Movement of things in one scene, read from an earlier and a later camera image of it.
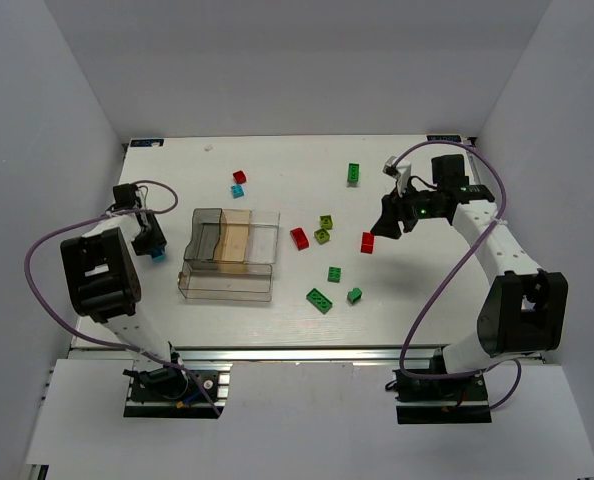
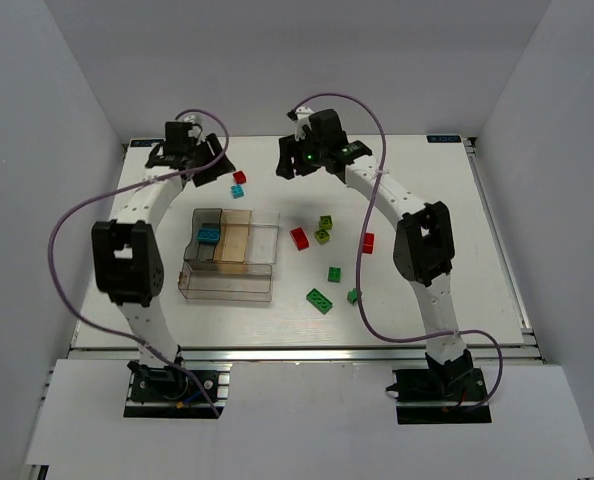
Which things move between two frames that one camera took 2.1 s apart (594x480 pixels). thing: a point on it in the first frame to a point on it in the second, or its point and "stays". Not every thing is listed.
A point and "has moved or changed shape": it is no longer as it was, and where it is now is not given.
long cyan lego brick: [158, 255] has moved or changed shape
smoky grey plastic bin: [206, 226] stays
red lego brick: [299, 238] stays
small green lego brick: [334, 274] stays
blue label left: [146, 142] stays
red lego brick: [367, 242] stays
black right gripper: [402, 211] to [287, 158]
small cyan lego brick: [237, 191] stays
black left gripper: [150, 241] to [209, 163]
